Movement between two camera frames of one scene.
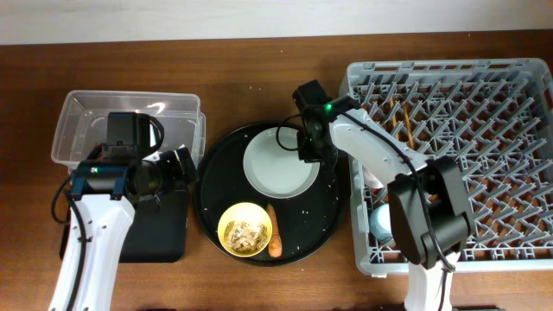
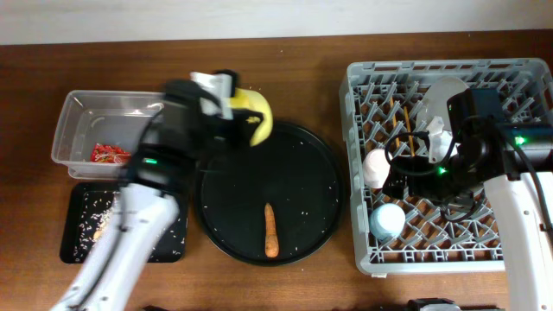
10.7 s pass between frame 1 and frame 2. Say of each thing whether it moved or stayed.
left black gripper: moved
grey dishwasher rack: stayed
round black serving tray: stayed
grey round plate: moved
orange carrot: stayed
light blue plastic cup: stayed
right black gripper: moved
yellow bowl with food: moved
